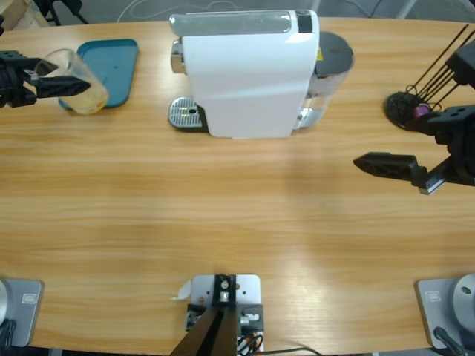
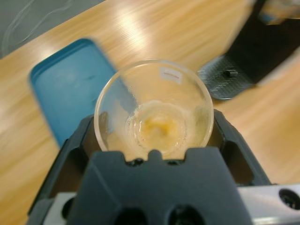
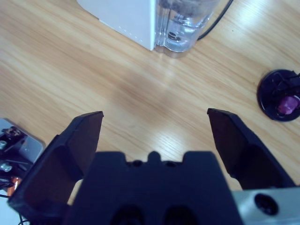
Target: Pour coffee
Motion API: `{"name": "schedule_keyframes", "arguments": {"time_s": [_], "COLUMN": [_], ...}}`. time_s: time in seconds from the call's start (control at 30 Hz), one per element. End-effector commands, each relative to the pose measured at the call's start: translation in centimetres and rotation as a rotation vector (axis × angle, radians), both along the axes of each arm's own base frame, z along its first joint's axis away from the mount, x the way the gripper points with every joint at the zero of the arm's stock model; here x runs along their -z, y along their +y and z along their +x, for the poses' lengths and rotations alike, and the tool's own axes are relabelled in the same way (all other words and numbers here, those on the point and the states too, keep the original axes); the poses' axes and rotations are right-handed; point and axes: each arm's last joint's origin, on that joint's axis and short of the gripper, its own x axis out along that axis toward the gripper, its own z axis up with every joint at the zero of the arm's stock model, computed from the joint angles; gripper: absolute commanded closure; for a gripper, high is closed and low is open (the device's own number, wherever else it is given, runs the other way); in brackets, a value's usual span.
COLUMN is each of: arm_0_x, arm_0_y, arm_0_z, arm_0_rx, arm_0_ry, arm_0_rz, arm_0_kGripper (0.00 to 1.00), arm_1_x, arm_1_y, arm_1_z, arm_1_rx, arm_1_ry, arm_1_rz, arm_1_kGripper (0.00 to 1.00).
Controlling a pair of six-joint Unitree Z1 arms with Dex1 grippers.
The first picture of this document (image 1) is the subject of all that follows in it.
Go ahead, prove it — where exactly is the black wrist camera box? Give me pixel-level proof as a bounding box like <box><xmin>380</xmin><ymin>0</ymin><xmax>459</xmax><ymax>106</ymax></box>
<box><xmin>447</xmin><ymin>39</ymin><xmax>475</xmax><ymax>87</ymax></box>

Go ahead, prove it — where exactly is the black metal frame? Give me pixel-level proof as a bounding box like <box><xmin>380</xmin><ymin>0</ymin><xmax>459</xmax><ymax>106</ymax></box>
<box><xmin>36</xmin><ymin>0</ymin><xmax>90</xmax><ymax>26</ymax></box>

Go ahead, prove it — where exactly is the white capsule coffee machine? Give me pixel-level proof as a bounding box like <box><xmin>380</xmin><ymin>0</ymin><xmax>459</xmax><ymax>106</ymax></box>
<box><xmin>168</xmin><ymin>9</ymin><xmax>321</xmax><ymax>141</ymax></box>

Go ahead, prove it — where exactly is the black wire capsule holder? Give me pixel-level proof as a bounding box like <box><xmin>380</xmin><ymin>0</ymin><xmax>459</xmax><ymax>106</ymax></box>
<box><xmin>384</xmin><ymin>24</ymin><xmax>475</xmax><ymax>131</ymax></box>

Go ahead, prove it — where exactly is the clear drinking glass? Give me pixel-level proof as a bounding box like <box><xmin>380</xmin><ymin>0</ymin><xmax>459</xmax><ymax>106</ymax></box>
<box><xmin>35</xmin><ymin>47</ymin><xmax>110</xmax><ymax>116</ymax></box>

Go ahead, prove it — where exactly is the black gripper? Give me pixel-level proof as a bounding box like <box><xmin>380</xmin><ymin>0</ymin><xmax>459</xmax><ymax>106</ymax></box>
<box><xmin>0</xmin><ymin>50</ymin><xmax>92</xmax><ymax>108</ymax></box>
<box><xmin>352</xmin><ymin>105</ymin><xmax>475</xmax><ymax>197</ymax></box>

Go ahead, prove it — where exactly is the white tape tab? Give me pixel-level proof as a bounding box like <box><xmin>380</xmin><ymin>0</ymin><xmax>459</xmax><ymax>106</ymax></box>
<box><xmin>170</xmin><ymin>280</ymin><xmax>193</xmax><ymax>301</ymax></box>

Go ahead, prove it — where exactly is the black base cable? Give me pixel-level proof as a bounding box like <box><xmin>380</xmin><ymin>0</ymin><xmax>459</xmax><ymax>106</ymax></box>
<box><xmin>0</xmin><ymin>319</ymin><xmax>18</xmax><ymax>349</ymax></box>
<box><xmin>433</xmin><ymin>326</ymin><xmax>471</xmax><ymax>356</ymax></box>

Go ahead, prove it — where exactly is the teal plastic tray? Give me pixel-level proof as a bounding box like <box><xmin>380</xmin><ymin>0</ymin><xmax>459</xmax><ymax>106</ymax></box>
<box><xmin>59</xmin><ymin>39</ymin><xmax>140</xmax><ymax>111</ymax></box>

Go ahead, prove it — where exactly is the cardboard box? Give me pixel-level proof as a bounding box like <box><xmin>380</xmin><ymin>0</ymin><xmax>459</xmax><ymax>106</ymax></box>
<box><xmin>0</xmin><ymin>0</ymin><xmax>49</xmax><ymax>34</ymax></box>

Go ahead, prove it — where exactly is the clear water tank dark lid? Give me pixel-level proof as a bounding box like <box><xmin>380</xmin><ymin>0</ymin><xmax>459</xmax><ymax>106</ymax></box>
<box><xmin>292</xmin><ymin>31</ymin><xmax>356</xmax><ymax>131</ymax></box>

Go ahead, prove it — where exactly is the black mount cable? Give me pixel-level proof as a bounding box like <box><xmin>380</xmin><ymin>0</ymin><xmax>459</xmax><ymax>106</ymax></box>
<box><xmin>259</xmin><ymin>346</ymin><xmax>379</xmax><ymax>356</ymax></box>

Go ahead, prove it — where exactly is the white floor cable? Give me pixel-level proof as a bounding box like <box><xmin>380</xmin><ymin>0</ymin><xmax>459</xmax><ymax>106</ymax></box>
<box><xmin>117</xmin><ymin>0</ymin><xmax>242</xmax><ymax>22</ymax></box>

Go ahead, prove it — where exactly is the orange cable bundle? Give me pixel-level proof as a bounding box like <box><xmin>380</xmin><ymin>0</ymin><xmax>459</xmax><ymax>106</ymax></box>
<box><xmin>237</xmin><ymin>331</ymin><xmax>266</xmax><ymax>353</ymax></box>

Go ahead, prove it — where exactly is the black camera post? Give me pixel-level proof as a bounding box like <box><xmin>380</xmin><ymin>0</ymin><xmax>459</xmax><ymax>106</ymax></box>
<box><xmin>170</xmin><ymin>274</ymin><xmax>238</xmax><ymax>356</ymax></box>

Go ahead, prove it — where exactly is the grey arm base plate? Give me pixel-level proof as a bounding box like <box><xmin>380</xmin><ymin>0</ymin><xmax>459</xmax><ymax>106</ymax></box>
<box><xmin>414</xmin><ymin>273</ymin><xmax>475</xmax><ymax>349</ymax></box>
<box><xmin>0</xmin><ymin>278</ymin><xmax>45</xmax><ymax>349</ymax></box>

